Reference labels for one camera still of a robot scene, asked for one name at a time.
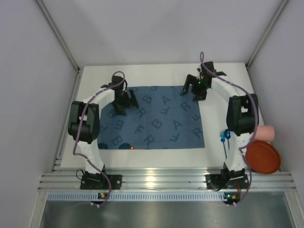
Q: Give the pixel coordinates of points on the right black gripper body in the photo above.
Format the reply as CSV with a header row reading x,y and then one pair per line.
x,y
197,88

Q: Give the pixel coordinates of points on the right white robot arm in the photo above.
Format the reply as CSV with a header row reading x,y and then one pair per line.
x,y
242,119

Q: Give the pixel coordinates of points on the pink plastic cup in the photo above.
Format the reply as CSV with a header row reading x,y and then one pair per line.
x,y
265,133

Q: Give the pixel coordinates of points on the blue metallic fork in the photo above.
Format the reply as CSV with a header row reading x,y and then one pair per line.
x,y
223,145

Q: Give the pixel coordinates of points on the blue metallic spoon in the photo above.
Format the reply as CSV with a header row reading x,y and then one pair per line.
x,y
227,134

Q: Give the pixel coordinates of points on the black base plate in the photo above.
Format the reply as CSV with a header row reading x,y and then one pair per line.
x,y
98,182
216,182

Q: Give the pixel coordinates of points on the blue lettered placemat cloth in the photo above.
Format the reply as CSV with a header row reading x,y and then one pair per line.
x,y
164,120

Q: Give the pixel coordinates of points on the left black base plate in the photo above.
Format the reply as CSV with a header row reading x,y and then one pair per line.
x,y
98,182

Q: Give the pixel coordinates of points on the white slotted cable duct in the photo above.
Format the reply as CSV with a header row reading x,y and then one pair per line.
x,y
143,196

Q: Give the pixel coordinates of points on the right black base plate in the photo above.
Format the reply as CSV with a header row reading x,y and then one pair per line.
x,y
216,182

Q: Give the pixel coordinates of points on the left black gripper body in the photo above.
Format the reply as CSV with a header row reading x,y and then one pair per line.
x,y
124,103

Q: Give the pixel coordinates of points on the aluminium mounting rail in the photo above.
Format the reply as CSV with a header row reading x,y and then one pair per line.
x,y
165,179

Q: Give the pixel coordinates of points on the red plastic plate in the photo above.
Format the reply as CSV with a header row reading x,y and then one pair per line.
x,y
263,158

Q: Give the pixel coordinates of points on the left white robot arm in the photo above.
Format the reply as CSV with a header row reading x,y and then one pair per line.
x,y
84,123

